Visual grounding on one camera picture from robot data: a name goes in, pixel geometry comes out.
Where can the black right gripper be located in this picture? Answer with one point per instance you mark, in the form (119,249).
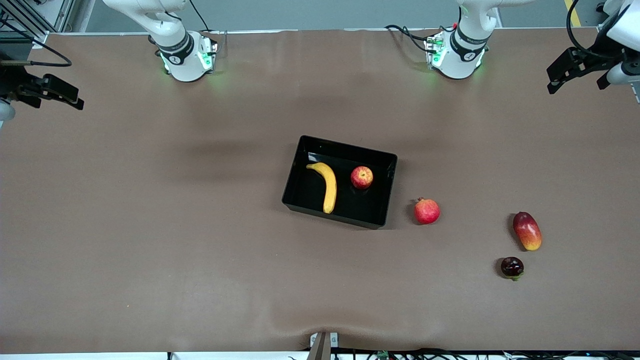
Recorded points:
(11,82)

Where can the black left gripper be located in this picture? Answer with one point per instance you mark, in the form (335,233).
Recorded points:
(596,56)

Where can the red yellow apple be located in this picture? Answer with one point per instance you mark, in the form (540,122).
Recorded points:
(362,177)

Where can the yellow banana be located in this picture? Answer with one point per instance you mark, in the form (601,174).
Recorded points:
(330,190)

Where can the black plastic box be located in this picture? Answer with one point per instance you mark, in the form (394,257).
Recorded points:
(310,195)

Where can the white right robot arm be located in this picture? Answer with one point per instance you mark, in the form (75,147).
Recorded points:
(185,65)

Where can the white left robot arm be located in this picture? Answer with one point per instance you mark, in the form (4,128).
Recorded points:
(457,65)

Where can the red yellow mango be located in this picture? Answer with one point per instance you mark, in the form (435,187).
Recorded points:
(527,231)

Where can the dark purple mangosteen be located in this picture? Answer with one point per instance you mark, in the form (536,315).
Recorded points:
(512,266)

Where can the red pomegranate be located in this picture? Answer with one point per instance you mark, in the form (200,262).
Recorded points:
(426,212)

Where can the brown table mat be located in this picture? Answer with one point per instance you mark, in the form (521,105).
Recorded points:
(300,100)

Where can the aluminium frame profile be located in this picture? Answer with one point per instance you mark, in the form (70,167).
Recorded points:
(60,15)

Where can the metal table clamp bracket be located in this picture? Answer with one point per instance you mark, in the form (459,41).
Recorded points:
(322,345)

